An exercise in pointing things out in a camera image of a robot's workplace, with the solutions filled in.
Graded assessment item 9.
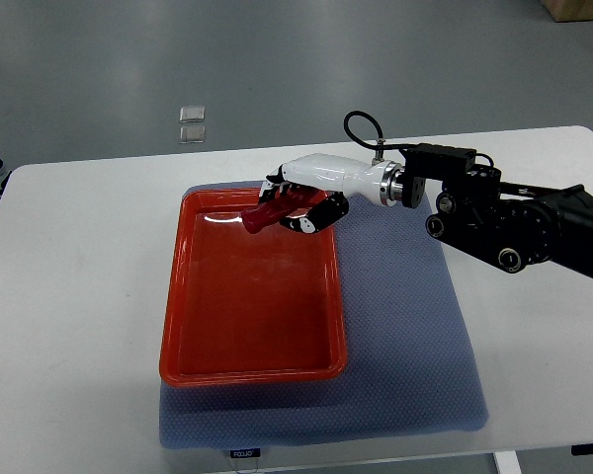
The red pepper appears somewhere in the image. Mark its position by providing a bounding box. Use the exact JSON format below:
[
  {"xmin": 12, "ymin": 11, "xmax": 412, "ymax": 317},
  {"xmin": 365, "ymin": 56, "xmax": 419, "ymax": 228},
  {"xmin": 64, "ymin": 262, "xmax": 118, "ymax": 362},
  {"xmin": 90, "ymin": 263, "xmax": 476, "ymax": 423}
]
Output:
[{"xmin": 240, "ymin": 188, "xmax": 329, "ymax": 234}]

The white table leg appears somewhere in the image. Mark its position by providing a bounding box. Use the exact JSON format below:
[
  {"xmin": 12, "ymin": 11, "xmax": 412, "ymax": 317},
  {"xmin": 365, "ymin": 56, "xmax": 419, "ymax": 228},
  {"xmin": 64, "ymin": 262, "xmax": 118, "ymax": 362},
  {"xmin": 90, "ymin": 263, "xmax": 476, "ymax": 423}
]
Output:
[{"xmin": 493, "ymin": 450, "xmax": 522, "ymax": 474}]

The blue textured mat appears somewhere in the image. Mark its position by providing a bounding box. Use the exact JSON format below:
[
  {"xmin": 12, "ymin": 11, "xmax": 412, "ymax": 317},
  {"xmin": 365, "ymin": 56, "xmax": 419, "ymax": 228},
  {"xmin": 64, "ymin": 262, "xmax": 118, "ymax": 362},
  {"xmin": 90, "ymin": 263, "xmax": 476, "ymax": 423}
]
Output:
[{"xmin": 159, "ymin": 197, "xmax": 488, "ymax": 449}]

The metal floor plate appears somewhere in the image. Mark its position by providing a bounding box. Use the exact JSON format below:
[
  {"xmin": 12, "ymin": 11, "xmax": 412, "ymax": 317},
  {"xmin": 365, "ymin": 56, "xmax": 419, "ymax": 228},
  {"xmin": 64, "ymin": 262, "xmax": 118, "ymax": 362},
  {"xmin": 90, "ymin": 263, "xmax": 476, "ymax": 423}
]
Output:
[
  {"xmin": 179, "ymin": 105, "xmax": 206, "ymax": 123},
  {"xmin": 179, "ymin": 124, "xmax": 206, "ymax": 144}
]

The upper metal floor plate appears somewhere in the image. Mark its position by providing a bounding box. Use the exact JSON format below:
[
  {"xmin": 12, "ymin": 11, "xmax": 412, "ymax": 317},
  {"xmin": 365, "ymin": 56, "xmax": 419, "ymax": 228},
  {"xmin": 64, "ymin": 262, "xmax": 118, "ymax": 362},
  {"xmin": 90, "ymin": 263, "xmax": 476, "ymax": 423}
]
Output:
[{"xmin": 179, "ymin": 105, "xmax": 206, "ymax": 123}]

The red plastic tray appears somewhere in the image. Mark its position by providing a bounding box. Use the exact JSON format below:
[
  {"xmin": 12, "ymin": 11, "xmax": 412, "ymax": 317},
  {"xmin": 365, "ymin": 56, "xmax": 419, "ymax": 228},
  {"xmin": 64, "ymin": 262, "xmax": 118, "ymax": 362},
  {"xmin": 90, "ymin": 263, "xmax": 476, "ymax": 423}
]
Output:
[{"xmin": 159, "ymin": 186, "xmax": 348, "ymax": 388}]

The black table label left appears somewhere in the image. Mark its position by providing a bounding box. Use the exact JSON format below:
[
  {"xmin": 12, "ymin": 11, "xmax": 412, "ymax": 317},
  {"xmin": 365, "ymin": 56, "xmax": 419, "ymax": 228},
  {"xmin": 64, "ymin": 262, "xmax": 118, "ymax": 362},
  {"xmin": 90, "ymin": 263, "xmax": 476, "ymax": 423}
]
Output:
[{"xmin": 229, "ymin": 448, "xmax": 261, "ymax": 459}]

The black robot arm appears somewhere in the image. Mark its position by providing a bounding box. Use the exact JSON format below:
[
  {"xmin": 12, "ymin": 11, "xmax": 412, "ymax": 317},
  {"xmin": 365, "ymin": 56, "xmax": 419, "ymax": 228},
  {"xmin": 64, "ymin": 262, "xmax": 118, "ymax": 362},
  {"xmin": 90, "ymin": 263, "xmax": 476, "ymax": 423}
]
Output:
[{"xmin": 395, "ymin": 143, "xmax": 593, "ymax": 278}]

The black table label right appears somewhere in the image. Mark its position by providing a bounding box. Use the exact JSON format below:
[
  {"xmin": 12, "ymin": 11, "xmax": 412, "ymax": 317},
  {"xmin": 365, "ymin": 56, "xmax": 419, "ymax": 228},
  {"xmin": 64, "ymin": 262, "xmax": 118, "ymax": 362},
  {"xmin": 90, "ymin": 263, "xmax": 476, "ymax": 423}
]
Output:
[{"xmin": 570, "ymin": 443, "xmax": 593, "ymax": 456}]

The cardboard box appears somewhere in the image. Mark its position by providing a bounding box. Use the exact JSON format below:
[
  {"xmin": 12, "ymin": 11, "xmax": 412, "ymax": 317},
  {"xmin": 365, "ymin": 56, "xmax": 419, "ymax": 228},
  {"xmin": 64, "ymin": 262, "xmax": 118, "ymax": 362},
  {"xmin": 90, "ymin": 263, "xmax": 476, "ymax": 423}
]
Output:
[{"xmin": 541, "ymin": 0, "xmax": 593, "ymax": 23}]

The black table label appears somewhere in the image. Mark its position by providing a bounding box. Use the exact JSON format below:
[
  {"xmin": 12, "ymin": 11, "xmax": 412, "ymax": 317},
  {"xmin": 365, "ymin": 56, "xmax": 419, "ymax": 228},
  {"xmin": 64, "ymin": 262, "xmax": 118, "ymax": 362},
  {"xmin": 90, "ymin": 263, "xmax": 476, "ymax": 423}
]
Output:
[
  {"xmin": 229, "ymin": 448, "xmax": 261, "ymax": 459},
  {"xmin": 570, "ymin": 443, "xmax": 593, "ymax": 456}
]

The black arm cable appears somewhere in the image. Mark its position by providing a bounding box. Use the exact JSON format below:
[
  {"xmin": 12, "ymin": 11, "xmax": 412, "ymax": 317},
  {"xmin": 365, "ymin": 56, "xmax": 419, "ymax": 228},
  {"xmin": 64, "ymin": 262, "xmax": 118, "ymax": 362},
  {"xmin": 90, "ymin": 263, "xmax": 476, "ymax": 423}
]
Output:
[{"xmin": 343, "ymin": 110, "xmax": 421, "ymax": 167}]

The lower metal floor plate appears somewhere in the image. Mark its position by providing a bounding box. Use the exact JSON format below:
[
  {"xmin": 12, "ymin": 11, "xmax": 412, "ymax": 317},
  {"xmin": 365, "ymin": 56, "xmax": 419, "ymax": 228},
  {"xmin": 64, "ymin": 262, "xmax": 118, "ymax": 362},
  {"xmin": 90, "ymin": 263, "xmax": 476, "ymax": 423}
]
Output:
[{"xmin": 179, "ymin": 124, "xmax": 206, "ymax": 144}]

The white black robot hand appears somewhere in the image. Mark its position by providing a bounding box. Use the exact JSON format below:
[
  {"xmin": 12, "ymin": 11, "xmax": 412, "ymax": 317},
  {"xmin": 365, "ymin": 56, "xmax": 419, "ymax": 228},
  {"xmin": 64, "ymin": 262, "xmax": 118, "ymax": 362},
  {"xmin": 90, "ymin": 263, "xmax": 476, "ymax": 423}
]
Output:
[{"xmin": 258, "ymin": 153, "xmax": 403, "ymax": 227}]

